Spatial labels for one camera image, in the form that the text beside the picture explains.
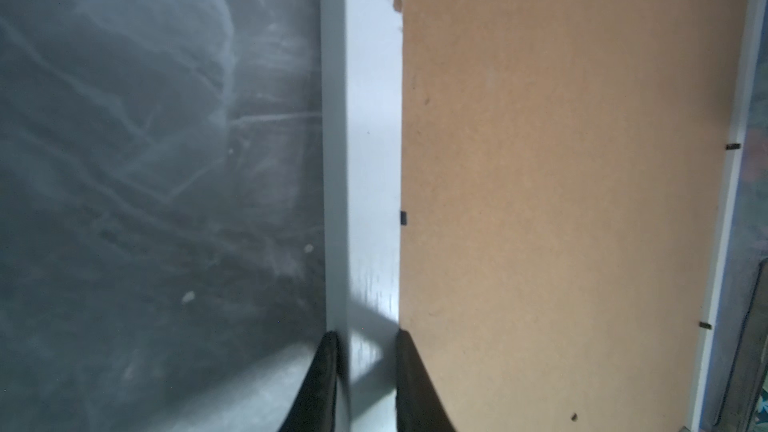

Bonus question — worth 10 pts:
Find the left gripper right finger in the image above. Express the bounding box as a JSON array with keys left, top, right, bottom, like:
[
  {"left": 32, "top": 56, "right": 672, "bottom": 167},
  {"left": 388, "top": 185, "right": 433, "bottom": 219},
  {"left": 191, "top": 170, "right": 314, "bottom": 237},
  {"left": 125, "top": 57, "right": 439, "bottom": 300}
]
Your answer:
[{"left": 395, "top": 329, "right": 455, "bottom": 432}]

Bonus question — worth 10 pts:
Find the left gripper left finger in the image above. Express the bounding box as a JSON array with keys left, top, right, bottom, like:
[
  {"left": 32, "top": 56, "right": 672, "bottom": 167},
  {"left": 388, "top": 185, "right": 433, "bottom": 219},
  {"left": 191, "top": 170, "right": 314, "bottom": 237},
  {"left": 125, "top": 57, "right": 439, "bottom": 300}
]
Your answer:
[{"left": 278, "top": 331, "right": 339, "bottom": 432}]

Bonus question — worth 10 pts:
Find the white picture frame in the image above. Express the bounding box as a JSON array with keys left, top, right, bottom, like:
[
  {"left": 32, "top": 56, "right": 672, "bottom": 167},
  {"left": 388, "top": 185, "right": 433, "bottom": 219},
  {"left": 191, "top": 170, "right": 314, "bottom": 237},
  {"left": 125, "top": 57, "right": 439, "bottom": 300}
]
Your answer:
[{"left": 321, "top": 0, "right": 765, "bottom": 431}]

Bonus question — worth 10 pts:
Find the brown cardboard backing board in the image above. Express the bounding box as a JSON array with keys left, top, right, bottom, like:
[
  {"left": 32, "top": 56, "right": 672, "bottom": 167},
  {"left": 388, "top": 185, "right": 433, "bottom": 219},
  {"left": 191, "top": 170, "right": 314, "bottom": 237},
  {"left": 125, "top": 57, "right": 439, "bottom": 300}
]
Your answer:
[{"left": 400, "top": 0, "right": 747, "bottom": 431}]

